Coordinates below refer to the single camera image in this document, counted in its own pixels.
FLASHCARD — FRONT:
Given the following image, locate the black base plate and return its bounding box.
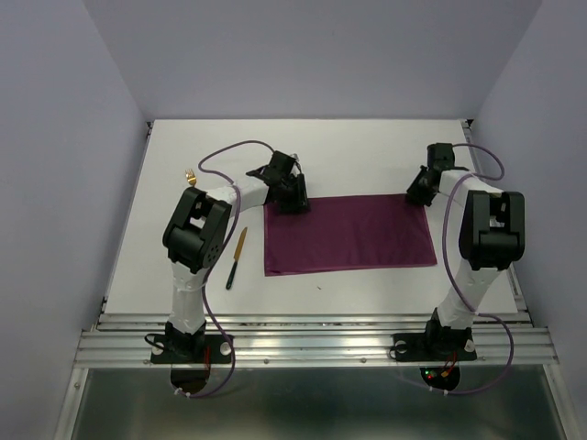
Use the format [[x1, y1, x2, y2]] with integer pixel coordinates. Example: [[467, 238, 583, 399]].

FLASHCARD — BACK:
[[144, 333, 232, 365], [389, 333, 477, 363]]

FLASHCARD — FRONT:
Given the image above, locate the purple cloth napkin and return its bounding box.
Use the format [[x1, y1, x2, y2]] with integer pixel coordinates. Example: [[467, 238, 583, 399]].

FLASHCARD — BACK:
[[264, 194, 437, 277]]

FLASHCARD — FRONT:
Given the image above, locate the gold fork dark handle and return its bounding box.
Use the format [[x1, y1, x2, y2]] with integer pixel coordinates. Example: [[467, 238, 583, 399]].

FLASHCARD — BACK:
[[185, 169, 197, 187]]

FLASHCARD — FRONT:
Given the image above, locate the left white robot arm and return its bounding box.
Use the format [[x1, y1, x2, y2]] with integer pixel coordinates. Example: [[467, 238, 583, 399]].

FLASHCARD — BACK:
[[146, 150, 309, 364]]

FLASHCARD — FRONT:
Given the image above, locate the gold knife dark handle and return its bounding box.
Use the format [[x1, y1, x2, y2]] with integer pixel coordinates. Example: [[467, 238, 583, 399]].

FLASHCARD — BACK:
[[225, 227, 248, 291]]

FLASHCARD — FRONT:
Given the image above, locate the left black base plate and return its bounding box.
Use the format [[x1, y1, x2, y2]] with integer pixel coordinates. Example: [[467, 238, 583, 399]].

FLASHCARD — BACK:
[[144, 333, 232, 365]]

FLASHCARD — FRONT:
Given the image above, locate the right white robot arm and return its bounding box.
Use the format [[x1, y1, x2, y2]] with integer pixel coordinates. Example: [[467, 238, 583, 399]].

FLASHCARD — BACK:
[[393, 143, 526, 362]]

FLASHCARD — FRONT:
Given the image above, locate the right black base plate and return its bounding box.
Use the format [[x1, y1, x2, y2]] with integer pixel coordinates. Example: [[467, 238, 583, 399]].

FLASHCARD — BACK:
[[389, 333, 477, 363]]

